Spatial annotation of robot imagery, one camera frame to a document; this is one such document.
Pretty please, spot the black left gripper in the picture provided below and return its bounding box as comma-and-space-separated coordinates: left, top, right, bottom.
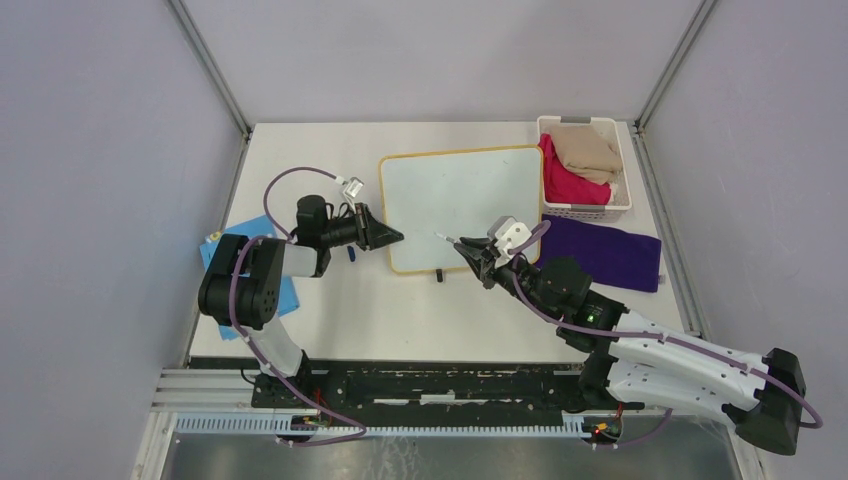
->
321, 203, 403, 251

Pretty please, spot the purple cloth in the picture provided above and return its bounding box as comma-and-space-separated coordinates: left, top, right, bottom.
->
535, 215, 662, 293

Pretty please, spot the white plastic basket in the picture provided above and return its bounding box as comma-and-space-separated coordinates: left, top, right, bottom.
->
536, 115, 632, 223

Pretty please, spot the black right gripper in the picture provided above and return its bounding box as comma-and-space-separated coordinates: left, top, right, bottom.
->
454, 237, 556, 322

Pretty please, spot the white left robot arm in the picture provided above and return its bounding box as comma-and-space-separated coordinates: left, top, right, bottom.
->
197, 195, 405, 408

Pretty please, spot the blue patterned cloth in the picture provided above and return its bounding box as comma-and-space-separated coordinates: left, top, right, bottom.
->
198, 216, 300, 339

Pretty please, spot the white cable duct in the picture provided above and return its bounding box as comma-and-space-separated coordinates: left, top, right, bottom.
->
174, 413, 590, 439

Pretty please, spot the yellow framed whiteboard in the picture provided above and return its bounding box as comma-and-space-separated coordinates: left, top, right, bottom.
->
378, 145, 543, 275

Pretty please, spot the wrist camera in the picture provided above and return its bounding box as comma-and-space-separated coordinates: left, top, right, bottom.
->
487, 216, 532, 261
335, 176, 364, 209

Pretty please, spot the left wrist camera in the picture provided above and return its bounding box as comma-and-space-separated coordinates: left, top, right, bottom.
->
335, 176, 364, 209

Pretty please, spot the beige cloth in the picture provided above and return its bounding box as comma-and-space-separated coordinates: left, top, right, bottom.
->
548, 125, 623, 185

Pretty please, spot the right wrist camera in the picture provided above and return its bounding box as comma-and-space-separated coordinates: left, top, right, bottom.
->
487, 216, 532, 261

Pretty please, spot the pink cloth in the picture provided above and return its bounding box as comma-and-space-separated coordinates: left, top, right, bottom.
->
538, 134, 612, 205

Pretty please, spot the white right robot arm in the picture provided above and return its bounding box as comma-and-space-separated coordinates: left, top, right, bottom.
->
453, 237, 806, 456

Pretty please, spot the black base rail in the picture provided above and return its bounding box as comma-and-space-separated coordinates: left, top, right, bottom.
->
245, 359, 645, 429

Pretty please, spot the blue whiteboard marker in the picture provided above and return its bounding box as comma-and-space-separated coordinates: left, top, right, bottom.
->
434, 232, 459, 244

